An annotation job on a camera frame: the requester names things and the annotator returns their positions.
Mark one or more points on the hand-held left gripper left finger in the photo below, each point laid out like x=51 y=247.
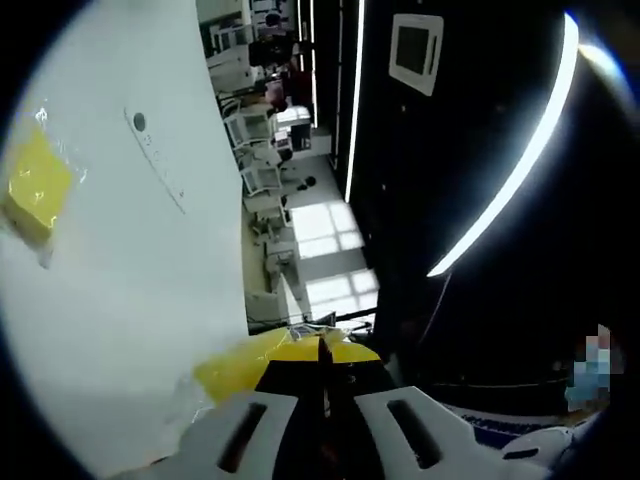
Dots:
x=280 y=430

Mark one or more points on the dark desk monitor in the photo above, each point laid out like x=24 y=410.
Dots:
x=301 y=136

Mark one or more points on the white chest device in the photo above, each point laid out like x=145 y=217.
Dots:
x=537 y=450

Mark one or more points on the small dark round disc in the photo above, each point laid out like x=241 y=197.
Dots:
x=139 y=120

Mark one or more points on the yellow silicone block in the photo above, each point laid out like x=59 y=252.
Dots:
x=37 y=180
x=235 y=370

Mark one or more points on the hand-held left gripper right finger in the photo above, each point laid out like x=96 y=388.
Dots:
x=380 y=430

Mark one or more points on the white ceiling light strip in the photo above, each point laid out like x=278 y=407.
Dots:
x=520 y=160
x=355 y=100

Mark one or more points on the white mesh office chair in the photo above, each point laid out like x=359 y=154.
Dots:
x=249 y=126
x=261 y=179

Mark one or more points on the ceiling air conditioner vent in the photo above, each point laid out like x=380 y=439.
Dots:
x=416 y=52

